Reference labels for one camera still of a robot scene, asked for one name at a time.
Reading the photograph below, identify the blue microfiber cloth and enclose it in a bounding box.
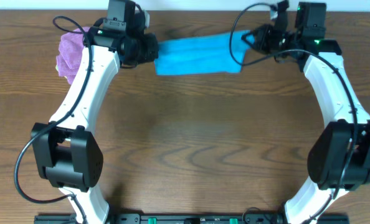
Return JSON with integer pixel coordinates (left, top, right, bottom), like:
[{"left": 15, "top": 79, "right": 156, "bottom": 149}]
[{"left": 154, "top": 30, "right": 250, "bottom": 76}]

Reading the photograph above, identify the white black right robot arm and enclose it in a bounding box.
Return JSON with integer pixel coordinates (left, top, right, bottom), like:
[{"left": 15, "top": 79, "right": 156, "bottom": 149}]
[{"left": 242, "top": 1, "right": 370, "bottom": 223}]

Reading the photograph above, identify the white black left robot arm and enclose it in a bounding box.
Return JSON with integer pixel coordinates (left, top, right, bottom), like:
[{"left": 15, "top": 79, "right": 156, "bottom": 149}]
[{"left": 31, "top": 1, "right": 158, "bottom": 223}]

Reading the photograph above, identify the purple folded cloth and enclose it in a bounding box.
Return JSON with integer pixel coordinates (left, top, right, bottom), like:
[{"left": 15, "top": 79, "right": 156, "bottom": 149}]
[{"left": 55, "top": 29, "right": 84, "bottom": 85}]

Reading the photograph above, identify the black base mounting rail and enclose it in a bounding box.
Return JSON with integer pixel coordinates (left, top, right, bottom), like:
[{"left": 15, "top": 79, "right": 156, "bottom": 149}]
[{"left": 34, "top": 212, "right": 350, "bottom": 224}]

